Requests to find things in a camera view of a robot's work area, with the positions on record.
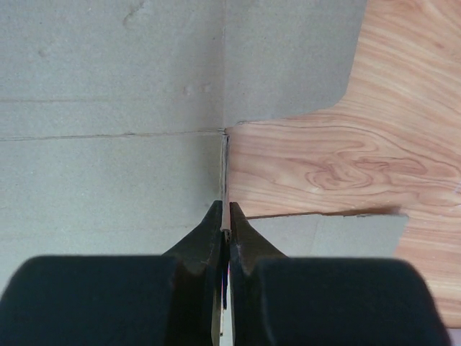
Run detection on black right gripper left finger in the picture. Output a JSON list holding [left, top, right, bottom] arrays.
[[1, 201, 223, 345]]

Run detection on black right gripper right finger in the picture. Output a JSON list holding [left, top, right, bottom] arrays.
[[229, 203, 451, 345]]

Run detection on brown cardboard box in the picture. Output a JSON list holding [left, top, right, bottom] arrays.
[[1, 1, 407, 312]]

